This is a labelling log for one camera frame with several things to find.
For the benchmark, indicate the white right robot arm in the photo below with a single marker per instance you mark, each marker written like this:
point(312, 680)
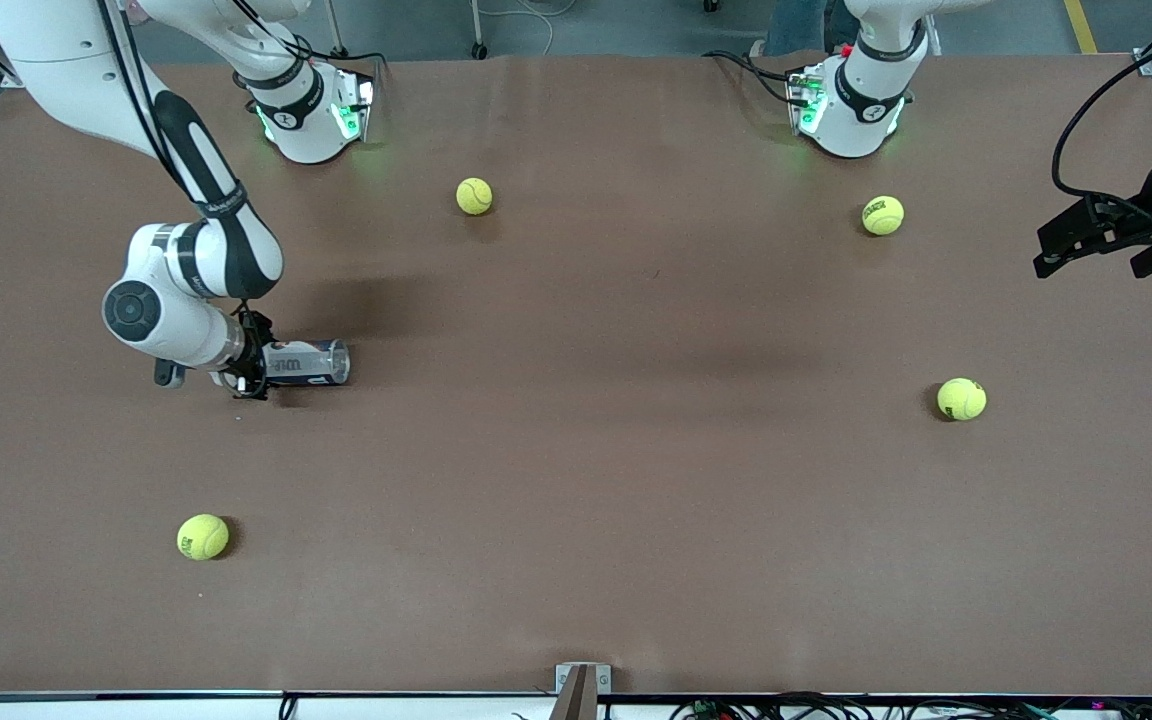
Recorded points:
point(66, 60)

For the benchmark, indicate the yellow tennis ball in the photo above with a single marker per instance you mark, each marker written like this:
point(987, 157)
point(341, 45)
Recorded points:
point(882, 215)
point(474, 196)
point(203, 537)
point(962, 399)

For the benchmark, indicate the blue jeans leg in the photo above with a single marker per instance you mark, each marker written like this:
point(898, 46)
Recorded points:
point(796, 25)

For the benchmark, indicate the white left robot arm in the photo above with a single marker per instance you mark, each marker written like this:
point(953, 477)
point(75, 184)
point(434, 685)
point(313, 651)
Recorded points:
point(861, 110)

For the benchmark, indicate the clear tennis ball can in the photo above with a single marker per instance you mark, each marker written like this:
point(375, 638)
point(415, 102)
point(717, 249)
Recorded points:
point(311, 362)

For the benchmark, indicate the metal stand with caster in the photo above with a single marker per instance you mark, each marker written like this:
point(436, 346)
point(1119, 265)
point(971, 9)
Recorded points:
point(477, 30)

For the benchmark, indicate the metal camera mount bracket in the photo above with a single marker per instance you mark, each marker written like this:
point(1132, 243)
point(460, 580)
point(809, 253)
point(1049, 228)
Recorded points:
point(581, 690)

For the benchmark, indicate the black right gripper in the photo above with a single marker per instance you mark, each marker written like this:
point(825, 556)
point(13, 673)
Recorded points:
point(255, 351)

